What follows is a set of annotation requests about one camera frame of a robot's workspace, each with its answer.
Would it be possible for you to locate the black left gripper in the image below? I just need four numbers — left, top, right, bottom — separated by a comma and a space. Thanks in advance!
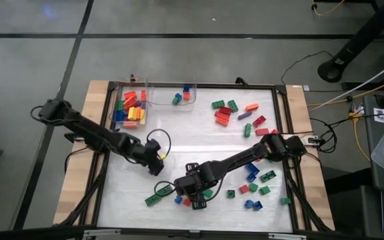
127, 138, 165, 174

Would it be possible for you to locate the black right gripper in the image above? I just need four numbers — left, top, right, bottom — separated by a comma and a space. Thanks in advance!
174, 162, 219, 211

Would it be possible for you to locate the long red block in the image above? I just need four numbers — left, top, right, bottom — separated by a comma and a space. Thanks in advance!
123, 97, 139, 110

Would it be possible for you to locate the clear plastic bin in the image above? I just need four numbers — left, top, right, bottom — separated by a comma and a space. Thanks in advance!
113, 79, 150, 130
144, 77, 198, 113

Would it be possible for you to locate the dark cart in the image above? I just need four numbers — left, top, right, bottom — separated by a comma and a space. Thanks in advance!
361, 95, 384, 240

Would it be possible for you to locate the black stand with round foot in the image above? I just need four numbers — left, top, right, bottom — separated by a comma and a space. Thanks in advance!
317, 0, 384, 83

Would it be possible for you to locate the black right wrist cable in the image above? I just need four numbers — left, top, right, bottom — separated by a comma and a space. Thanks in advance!
153, 179, 219, 205

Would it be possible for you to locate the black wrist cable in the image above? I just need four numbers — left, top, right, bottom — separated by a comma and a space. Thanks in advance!
153, 179, 219, 205
146, 128, 173, 159

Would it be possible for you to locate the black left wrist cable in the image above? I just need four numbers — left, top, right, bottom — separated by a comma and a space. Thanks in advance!
146, 128, 173, 159

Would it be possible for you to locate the white metal bracket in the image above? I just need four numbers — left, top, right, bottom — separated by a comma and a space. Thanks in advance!
83, 228, 122, 239
267, 232, 308, 240

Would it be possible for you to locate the black cable bundle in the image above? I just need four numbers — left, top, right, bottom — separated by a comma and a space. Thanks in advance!
308, 116, 339, 155

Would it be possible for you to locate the black floor cable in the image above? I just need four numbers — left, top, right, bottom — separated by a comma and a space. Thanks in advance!
280, 49, 336, 86

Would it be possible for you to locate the white cable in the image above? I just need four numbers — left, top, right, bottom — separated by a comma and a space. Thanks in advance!
308, 55, 384, 113

